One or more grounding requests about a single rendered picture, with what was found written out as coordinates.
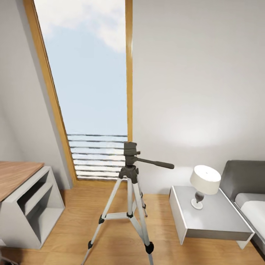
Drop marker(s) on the table lamp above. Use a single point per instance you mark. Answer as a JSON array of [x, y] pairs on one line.
[[204, 186]]

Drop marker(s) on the bed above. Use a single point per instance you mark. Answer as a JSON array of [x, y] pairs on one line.
[[243, 182]]

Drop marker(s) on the camera tripod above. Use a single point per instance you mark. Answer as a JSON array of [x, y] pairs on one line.
[[130, 152]]

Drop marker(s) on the nightstand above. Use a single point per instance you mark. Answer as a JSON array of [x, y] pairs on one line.
[[218, 218]]

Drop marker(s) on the fixed window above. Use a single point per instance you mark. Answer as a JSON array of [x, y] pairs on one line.
[[85, 52]]

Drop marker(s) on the desk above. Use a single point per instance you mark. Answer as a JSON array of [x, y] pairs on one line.
[[30, 204]]

